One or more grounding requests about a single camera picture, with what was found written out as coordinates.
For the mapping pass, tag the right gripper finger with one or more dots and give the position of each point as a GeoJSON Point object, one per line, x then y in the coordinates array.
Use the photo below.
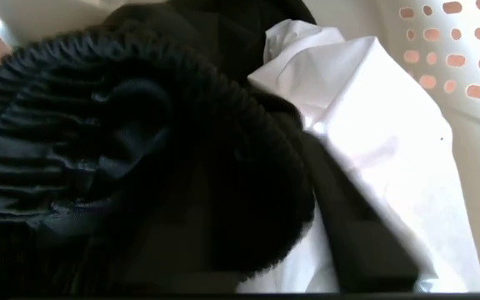
{"type": "Point", "coordinates": [365, 250]}

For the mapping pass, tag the black shorts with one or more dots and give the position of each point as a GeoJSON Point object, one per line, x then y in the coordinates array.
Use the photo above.
{"type": "Point", "coordinates": [140, 166]}

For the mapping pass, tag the white laundry basket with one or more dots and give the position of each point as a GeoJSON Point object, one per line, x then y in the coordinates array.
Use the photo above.
{"type": "Point", "coordinates": [477, 175]}

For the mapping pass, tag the white garment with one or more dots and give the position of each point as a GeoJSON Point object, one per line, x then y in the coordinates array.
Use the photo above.
{"type": "Point", "coordinates": [390, 146]}

